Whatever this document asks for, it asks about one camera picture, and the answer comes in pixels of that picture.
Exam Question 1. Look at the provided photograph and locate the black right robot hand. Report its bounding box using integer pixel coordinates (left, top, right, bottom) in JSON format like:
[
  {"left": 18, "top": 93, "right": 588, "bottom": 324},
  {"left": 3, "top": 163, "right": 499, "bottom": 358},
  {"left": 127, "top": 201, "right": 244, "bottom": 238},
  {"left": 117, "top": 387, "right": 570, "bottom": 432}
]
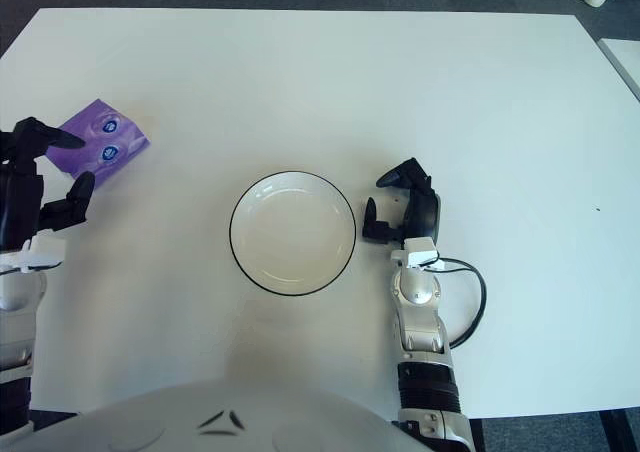
[{"left": 360, "top": 157, "right": 443, "bottom": 246}]

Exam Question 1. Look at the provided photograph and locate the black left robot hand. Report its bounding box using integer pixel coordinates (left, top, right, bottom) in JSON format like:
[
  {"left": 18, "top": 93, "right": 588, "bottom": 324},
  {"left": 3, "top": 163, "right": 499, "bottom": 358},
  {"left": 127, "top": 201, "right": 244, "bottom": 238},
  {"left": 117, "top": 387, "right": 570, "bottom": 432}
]
[{"left": 0, "top": 116, "right": 96, "bottom": 253}]

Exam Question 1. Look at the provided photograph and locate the purple tissue paper pack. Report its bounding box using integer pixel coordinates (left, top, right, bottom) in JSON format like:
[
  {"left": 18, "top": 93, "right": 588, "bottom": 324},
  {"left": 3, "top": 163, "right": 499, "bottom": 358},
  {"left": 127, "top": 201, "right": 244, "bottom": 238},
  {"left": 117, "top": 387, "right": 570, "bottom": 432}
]
[{"left": 45, "top": 99, "right": 152, "bottom": 191}]

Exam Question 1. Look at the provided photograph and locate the white plate with black rim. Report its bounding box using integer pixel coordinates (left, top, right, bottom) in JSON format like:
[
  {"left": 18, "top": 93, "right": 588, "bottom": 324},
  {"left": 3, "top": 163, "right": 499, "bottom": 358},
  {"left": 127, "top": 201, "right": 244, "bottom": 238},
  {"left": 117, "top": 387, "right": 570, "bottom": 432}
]
[{"left": 229, "top": 170, "right": 358, "bottom": 299}]

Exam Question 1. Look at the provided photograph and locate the white side table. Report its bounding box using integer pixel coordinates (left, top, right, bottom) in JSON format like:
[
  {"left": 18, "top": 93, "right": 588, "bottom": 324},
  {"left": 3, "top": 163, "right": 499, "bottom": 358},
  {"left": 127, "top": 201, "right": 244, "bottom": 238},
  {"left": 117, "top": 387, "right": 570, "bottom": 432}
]
[{"left": 597, "top": 37, "right": 640, "bottom": 101}]

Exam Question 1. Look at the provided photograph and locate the grey robot torso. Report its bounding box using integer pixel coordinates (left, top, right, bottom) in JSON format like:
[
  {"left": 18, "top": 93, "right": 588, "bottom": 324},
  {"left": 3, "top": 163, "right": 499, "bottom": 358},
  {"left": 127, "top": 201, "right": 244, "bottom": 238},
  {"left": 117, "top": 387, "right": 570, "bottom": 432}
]
[{"left": 24, "top": 376, "right": 426, "bottom": 452}]

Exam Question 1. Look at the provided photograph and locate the black table leg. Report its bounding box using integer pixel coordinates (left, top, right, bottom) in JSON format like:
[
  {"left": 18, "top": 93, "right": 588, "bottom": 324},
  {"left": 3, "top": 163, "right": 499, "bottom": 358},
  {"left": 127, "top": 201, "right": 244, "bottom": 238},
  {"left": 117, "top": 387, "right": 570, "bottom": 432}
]
[{"left": 601, "top": 410, "right": 634, "bottom": 452}]

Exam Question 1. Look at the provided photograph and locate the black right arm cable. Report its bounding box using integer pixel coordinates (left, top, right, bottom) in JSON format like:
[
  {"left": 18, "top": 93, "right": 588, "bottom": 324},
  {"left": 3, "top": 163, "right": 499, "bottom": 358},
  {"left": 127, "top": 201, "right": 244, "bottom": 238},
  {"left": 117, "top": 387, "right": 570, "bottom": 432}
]
[{"left": 433, "top": 256, "right": 488, "bottom": 349}]

